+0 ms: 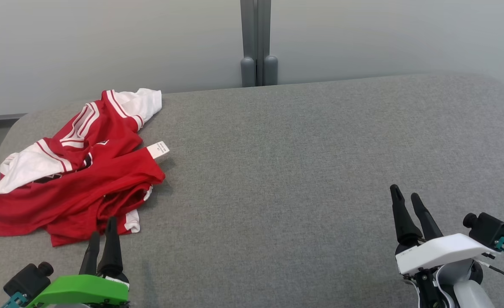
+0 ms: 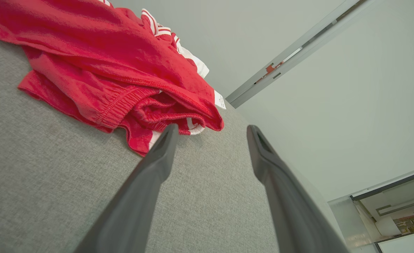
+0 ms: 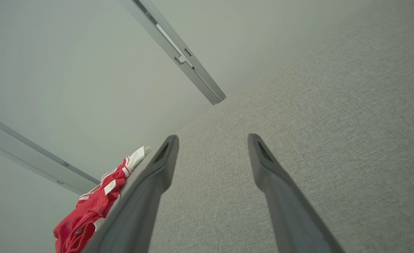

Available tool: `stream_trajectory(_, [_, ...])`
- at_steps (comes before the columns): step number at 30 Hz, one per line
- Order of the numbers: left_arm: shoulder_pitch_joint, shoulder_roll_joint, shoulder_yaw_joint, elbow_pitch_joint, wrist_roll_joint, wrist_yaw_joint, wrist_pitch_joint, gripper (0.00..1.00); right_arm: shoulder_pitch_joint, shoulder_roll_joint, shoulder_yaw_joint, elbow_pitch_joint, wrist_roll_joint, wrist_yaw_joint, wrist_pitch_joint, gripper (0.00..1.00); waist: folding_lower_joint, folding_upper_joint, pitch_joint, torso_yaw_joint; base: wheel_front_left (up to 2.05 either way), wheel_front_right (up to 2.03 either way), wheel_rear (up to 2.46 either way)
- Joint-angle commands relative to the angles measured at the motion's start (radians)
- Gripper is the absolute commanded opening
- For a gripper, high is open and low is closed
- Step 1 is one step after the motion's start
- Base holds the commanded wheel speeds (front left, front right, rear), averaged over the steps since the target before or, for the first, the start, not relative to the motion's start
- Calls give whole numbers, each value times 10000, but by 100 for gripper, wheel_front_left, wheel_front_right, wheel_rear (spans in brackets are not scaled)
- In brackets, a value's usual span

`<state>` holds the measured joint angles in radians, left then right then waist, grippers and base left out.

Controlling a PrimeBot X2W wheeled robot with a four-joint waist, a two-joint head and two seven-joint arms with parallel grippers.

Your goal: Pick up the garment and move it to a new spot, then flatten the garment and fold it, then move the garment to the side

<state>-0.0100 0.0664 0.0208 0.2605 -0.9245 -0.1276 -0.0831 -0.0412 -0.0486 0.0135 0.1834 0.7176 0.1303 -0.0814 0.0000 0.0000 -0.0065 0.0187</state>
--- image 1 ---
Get teal left camera connector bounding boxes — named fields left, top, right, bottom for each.
left=2, top=292, right=28, bottom=308

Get grey fabric sofa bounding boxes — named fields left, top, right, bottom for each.
left=0, top=73, right=504, bottom=308

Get grey partition post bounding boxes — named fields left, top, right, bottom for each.
left=240, top=0, right=278, bottom=88

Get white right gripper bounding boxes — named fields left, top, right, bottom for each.
left=389, top=184, right=498, bottom=275

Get red shorts with white band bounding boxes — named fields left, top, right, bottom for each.
left=0, top=141, right=170, bottom=248

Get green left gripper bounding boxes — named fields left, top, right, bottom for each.
left=25, top=217, right=131, bottom=308

